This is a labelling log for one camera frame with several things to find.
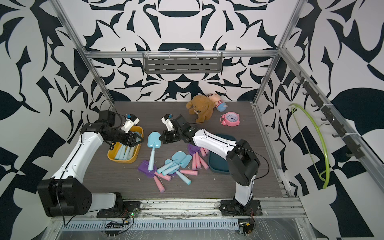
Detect light blue dirty-handle shovel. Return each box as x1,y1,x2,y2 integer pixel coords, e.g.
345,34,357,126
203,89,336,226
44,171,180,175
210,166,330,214
128,145,140,160

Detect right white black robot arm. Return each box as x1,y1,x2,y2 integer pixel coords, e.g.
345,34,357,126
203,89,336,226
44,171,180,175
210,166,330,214
160,114,261,212

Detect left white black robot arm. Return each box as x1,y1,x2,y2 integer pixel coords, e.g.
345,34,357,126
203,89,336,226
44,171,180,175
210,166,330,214
37,110,144,217

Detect yellow plastic storage box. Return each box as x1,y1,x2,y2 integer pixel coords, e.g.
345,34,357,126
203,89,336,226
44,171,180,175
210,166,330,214
108,142,143,164

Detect dark teal storage box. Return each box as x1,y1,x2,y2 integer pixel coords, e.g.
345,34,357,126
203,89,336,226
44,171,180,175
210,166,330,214
209,152,230,175

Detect brown plush dog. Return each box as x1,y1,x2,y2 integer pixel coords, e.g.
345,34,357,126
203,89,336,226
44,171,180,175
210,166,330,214
186,95,215,123

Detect small pig doll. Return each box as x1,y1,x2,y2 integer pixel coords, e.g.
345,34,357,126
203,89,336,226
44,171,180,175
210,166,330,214
207,93,228,112

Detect pink alarm clock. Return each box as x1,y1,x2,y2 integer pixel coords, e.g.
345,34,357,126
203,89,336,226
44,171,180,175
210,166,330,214
220,112,240,127

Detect green plastic hanger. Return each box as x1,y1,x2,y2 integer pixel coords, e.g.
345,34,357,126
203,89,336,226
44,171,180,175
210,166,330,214
288,103,331,190

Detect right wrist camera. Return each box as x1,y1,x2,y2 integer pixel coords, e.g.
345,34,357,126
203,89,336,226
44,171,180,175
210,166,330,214
162,114,174,132

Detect purple shovel pink handle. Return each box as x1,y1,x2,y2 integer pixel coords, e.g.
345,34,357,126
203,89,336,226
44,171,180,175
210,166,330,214
188,144,209,157
192,153,210,170
138,160,172,193
176,170,199,185

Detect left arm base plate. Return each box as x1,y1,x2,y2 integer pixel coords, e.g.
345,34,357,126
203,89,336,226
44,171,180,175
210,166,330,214
97,201,141,219

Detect grey metal wall shelf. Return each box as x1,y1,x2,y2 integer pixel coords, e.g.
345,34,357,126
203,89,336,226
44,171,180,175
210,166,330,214
143,51,224,74

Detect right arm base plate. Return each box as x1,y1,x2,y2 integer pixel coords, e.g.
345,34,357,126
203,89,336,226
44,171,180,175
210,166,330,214
219,199,263,217

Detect white perforated cable duct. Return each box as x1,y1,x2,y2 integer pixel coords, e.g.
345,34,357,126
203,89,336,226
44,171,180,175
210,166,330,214
62,219,240,231

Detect black wall hook rail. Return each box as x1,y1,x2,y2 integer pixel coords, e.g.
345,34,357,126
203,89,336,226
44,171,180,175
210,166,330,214
297,72,366,159

